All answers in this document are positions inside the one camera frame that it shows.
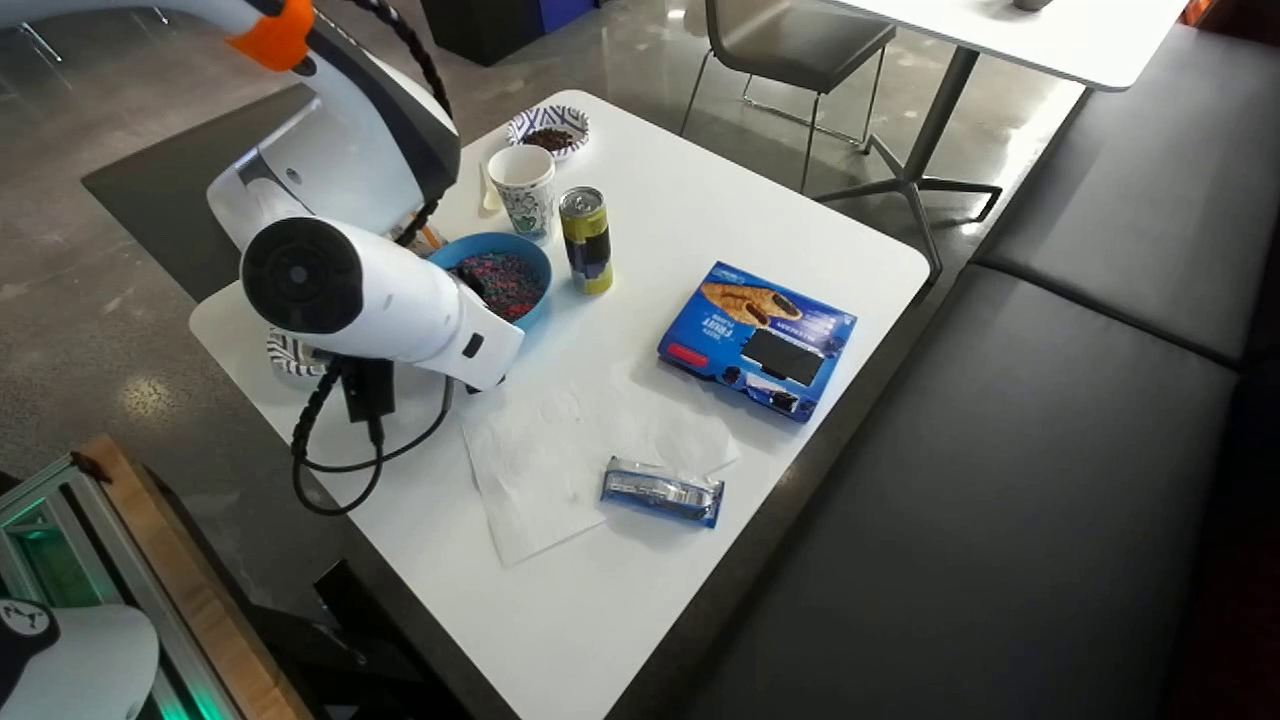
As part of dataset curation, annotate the wooden framed metal rack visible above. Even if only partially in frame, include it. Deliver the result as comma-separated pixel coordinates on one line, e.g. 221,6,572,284
0,436,316,720

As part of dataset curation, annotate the dark chair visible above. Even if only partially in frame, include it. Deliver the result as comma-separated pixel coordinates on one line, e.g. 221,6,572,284
699,0,896,140

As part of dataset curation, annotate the patterned paper cup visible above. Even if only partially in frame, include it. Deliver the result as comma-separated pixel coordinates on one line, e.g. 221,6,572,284
484,145,556,240

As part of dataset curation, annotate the blue fruit bar box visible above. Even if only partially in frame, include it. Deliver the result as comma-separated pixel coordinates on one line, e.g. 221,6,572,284
656,258,857,422

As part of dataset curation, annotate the white paper napkin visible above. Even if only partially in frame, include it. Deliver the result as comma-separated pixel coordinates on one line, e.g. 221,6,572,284
465,389,735,565

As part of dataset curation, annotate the black bench seat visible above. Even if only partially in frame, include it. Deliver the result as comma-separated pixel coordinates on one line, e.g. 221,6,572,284
667,26,1280,720

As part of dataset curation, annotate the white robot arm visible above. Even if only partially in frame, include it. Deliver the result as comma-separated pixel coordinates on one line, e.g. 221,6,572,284
0,0,523,389

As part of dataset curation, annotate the silver blue snack bar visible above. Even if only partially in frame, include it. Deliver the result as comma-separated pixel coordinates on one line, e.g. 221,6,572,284
598,455,725,526

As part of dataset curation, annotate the white side table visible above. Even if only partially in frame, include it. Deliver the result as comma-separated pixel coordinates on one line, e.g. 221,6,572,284
841,0,1186,266

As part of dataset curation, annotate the paper plate with brown food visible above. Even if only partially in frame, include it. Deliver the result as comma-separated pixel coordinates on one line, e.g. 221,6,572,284
507,102,588,159

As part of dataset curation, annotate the blue bowl with colourful candy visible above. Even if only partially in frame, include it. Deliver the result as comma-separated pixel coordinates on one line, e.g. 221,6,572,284
432,230,550,330

